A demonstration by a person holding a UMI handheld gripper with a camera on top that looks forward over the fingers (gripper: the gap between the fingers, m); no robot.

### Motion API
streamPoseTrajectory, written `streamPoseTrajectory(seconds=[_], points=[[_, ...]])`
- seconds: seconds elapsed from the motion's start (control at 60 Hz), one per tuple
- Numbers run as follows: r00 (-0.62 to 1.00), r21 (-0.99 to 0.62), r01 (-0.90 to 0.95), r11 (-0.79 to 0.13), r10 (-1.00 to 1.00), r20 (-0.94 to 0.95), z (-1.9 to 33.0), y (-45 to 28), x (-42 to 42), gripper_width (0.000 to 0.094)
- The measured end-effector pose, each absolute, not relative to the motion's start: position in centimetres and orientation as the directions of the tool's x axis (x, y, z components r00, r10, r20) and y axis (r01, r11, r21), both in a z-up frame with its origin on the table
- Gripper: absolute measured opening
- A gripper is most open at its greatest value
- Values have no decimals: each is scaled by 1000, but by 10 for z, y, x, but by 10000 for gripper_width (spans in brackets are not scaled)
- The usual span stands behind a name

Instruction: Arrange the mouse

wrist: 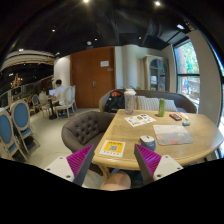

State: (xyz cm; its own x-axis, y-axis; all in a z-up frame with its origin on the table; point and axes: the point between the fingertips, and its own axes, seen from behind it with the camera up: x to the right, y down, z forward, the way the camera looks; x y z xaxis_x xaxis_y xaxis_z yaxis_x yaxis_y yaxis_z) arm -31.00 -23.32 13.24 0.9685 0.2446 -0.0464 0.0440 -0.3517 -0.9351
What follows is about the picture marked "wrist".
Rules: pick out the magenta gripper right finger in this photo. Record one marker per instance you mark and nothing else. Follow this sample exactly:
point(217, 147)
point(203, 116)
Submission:
point(148, 161)

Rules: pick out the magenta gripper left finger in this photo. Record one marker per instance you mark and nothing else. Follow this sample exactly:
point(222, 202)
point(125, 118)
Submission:
point(79, 163)

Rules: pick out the white and blue computer mouse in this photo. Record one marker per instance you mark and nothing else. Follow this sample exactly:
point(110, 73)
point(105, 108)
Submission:
point(148, 142)

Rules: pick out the grey printed mouse pad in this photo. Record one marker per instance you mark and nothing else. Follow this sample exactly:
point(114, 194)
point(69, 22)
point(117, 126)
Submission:
point(172, 135)

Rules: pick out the grey tufted armchair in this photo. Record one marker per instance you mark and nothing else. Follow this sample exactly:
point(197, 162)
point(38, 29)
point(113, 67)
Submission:
point(85, 129)

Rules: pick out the person's knee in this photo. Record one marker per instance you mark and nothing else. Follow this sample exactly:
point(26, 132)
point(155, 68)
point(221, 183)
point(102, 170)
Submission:
point(118, 181)

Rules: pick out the yellow QR code sign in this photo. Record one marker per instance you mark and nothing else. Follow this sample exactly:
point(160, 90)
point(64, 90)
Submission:
point(113, 148)

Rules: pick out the white sticker sheet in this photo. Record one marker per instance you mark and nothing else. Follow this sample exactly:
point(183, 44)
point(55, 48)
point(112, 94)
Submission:
point(139, 120)

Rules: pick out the black smartphone red case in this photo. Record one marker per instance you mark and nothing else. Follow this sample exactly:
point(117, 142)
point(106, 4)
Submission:
point(175, 117)

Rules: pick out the small teal eraser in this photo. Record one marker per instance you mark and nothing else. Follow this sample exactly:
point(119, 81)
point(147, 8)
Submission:
point(186, 123)

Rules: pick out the striped cushion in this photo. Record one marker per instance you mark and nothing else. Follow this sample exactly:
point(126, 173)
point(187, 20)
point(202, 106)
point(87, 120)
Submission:
point(145, 103)

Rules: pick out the white small device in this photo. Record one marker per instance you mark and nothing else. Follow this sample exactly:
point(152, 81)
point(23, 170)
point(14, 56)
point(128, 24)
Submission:
point(184, 116)

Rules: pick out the green tumbler bottle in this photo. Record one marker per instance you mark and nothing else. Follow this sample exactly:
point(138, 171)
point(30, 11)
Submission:
point(162, 107)

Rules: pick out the white dining chair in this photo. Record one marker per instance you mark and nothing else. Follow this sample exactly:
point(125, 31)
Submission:
point(67, 102)

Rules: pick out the black backpack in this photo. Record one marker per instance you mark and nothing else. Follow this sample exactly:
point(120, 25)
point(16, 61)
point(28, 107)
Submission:
point(115, 102)

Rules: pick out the seated person white shirt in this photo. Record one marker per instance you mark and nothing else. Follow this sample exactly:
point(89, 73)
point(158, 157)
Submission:
point(59, 93)

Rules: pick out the clear shaker bottle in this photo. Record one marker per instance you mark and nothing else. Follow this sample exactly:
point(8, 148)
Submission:
point(129, 95)

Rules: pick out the blue upholstered chair far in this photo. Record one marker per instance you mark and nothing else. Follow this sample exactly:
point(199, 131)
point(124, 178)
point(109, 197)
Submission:
point(35, 103)

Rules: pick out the blue upholstered chair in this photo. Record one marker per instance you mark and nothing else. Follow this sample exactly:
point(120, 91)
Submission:
point(7, 136)
point(20, 115)
point(35, 103)

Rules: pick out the blue upholstered chair near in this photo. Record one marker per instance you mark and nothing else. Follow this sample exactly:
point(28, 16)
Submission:
point(7, 136)

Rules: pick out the glass display cabinet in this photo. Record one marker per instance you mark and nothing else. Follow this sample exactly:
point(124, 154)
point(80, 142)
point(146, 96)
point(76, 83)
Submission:
point(156, 73)

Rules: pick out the wooden door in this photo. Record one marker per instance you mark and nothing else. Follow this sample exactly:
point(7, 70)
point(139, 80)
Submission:
point(92, 72)

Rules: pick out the window with black frame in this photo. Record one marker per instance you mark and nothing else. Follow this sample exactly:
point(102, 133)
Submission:
point(188, 73)

